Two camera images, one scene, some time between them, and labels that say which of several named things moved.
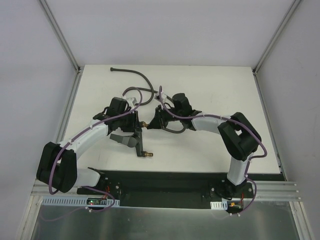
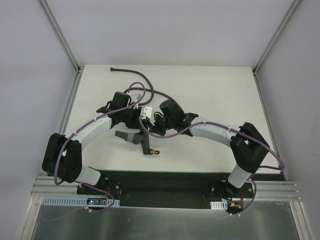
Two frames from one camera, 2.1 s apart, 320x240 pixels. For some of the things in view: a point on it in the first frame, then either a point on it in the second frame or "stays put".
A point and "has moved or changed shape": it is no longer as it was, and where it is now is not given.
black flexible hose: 165,96 stays put
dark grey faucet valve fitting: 134,140 has moved or changed shape
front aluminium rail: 267,190 stays put
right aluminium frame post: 275,36 stays put
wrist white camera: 160,96 → 146,111
